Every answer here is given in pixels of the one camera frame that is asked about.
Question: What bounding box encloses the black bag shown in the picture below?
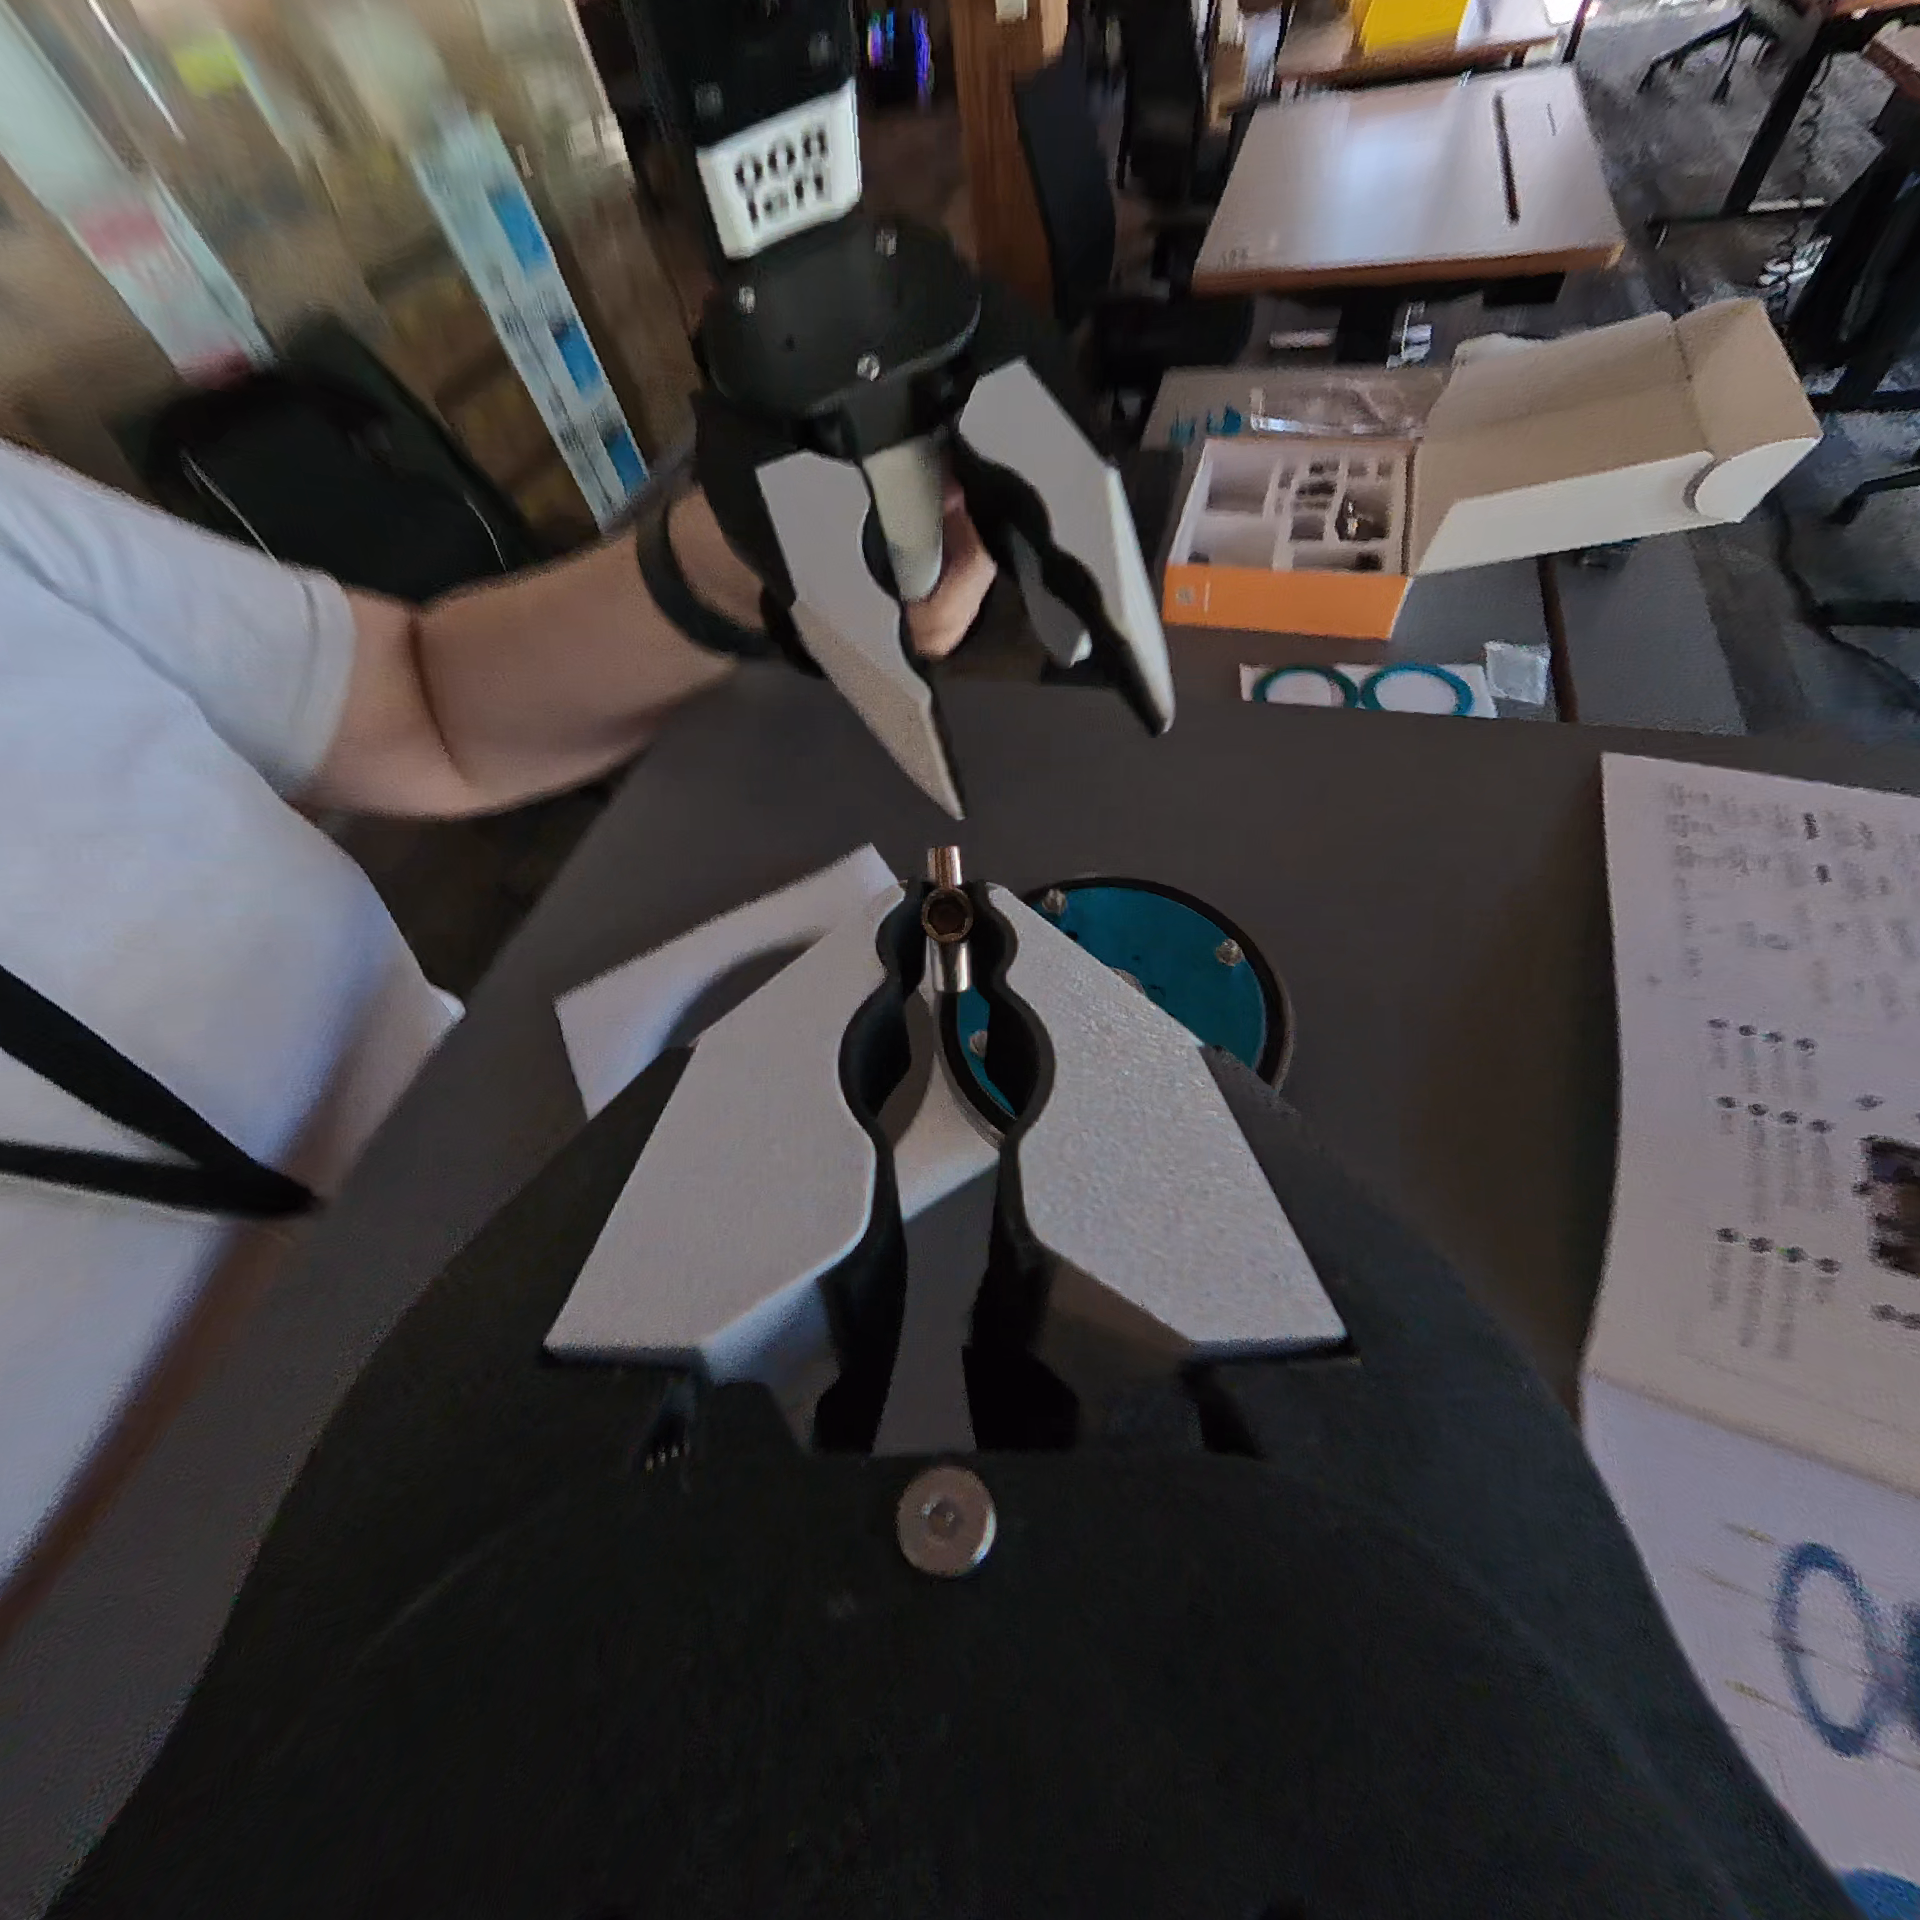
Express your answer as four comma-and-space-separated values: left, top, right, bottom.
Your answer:
141, 314, 533, 602

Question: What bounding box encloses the white backing card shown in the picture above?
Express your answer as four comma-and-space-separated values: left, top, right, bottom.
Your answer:
1235, 660, 1506, 721

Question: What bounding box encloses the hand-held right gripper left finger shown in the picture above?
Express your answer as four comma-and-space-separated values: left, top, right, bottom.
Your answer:
541, 875, 919, 1454

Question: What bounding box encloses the black wristband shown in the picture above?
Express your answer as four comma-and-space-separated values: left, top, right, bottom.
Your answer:
634, 481, 782, 665

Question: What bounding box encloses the person's left forearm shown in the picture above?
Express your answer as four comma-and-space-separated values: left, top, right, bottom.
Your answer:
306, 485, 798, 823

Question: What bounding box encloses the teal round metal disc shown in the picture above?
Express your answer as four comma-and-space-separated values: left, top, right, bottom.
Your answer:
935, 875, 1296, 1154

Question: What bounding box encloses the wooden table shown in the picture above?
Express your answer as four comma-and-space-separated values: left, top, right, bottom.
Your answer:
1192, 66, 1630, 298

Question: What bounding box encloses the white foam sheet with hole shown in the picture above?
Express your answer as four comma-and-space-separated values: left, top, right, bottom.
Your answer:
554, 843, 1004, 1223

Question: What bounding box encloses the metal T-handle socket wrench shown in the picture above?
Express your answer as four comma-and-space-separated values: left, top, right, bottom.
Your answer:
917, 843, 979, 999

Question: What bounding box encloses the white instruction booklet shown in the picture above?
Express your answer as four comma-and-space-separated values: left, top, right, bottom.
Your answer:
1577, 750, 1920, 1920

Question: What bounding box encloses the white blue banner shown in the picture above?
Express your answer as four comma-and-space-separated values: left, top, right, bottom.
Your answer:
411, 112, 649, 529

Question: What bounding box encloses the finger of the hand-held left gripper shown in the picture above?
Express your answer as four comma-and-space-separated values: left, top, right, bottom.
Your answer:
951, 355, 1179, 740
756, 450, 966, 822

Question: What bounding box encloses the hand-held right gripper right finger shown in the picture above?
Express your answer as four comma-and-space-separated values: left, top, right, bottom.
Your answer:
942, 881, 1347, 1454

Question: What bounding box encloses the black shoulder strap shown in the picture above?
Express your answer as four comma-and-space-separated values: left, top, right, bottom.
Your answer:
0, 966, 324, 1220

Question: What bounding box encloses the orange white cardboard box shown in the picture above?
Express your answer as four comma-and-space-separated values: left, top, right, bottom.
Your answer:
1161, 295, 1823, 643

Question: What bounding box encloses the person's left hand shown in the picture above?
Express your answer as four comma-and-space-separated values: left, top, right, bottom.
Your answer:
899, 516, 1004, 662

